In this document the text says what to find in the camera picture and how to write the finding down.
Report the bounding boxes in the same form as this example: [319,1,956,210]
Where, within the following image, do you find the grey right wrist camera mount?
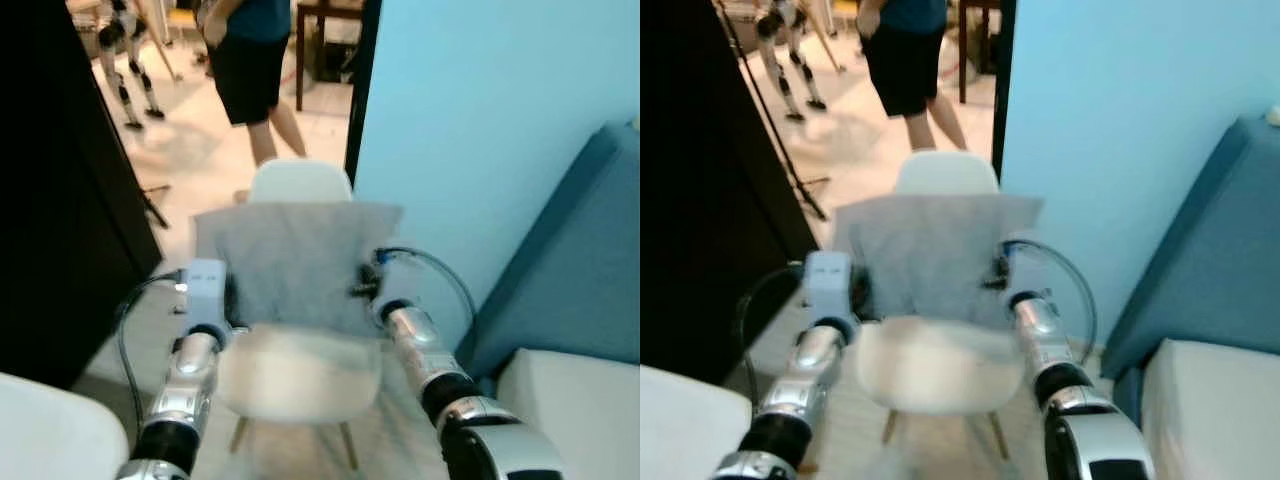
[373,250,403,303]
[1002,240,1032,293]

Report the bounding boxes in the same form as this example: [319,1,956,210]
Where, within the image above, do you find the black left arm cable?
[116,269,189,442]
[738,261,810,402]

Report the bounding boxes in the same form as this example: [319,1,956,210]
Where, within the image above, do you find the wooden stick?
[140,0,183,83]
[805,0,847,74]

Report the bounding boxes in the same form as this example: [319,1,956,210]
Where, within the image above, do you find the person in black shorts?
[855,0,970,154]
[200,0,309,206]

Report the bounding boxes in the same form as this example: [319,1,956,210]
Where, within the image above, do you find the dark wooden table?
[956,0,1001,107]
[294,0,363,114]

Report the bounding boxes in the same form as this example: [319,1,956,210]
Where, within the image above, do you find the blue upholstered headboard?
[1100,112,1280,402]
[458,120,641,397]

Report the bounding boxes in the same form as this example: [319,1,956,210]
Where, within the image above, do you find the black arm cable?
[380,246,480,352]
[116,269,189,442]
[738,261,810,402]
[1005,237,1100,367]

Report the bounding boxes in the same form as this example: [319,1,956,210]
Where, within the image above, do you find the grey fabric pillow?
[832,193,1045,324]
[193,200,404,337]

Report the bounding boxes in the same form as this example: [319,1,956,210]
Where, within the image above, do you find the black tripod stand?
[714,0,831,222]
[140,183,172,230]

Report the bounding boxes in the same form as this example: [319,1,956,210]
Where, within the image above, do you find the white rounded furniture piece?
[640,365,754,480]
[0,372,130,480]

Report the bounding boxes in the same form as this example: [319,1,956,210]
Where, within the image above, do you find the bed with cream sheet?
[1140,338,1280,480]
[497,348,641,480]

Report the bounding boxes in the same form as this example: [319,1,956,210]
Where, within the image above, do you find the white plastic chair wooden legs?
[855,150,1027,462]
[215,158,387,472]

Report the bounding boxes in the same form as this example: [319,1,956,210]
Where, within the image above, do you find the black wardrobe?
[640,0,822,387]
[0,0,164,392]

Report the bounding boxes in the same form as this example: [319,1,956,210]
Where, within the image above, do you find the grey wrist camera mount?
[804,250,852,320]
[184,258,230,327]
[1002,240,1032,293]
[373,250,403,303]

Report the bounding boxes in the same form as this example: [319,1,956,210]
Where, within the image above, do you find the humanoid robot with black joints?
[95,0,167,132]
[755,0,829,124]

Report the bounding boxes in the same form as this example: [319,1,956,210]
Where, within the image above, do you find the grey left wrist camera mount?
[184,258,230,327]
[804,250,852,320]

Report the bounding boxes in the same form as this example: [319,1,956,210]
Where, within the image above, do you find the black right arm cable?
[1005,237,1100,367]
[380,246,480,352]

